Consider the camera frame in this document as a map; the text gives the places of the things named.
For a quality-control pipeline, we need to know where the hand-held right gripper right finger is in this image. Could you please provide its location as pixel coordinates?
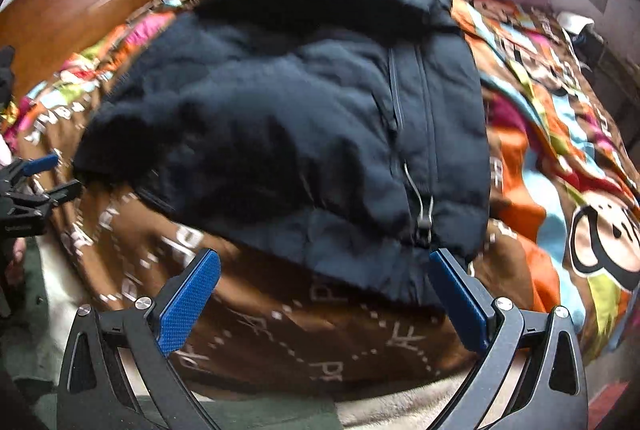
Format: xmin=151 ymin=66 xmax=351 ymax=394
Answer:
xmin=428 ymin=249 xmax=590 ymax=430

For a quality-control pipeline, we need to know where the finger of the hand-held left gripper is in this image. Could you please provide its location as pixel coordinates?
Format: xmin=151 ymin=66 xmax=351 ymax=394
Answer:
xmin=0 ymin=153 xmax=60 ymax=185
xmin=30 ymin=179 xmax=83 ymax=208

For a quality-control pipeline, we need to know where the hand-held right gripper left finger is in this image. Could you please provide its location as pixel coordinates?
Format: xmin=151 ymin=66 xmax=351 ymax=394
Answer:
xmin=57 ymin=248 xmax=222 ymax=430

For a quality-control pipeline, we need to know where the dark navy padded jacket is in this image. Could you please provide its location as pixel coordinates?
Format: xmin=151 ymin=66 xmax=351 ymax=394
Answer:
xmin=72 ymin=0 xmax=493 ymax=308

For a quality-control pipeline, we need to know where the black clothing pile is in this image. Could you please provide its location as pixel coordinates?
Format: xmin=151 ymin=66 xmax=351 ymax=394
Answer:
xmin=0 ymin=45 xmax=18 ymax=108

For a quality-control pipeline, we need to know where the brown cartoon printed blanket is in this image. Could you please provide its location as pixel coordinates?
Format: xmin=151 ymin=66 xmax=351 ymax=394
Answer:
xmin=0 ymin=0 xmax=640 ymax=398

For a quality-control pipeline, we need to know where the cream fleece bed sheet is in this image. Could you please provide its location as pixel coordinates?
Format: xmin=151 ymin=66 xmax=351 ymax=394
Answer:
xmin=37 ymin=230 xmax=531 ymax=430

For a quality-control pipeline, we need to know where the wooden headboard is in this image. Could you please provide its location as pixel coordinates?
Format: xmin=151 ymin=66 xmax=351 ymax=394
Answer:
xmin=0 ymin=0 xmax=211 ymax=98

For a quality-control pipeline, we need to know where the dark bag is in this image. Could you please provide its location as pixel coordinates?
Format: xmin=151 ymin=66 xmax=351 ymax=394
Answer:
xmin=570 ymin=27 xmax=607 ymax=67

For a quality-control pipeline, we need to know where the white plastic bag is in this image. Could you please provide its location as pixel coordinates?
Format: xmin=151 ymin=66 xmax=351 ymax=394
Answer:
xmin=557 ymin=11 xmax=593 ymax=33

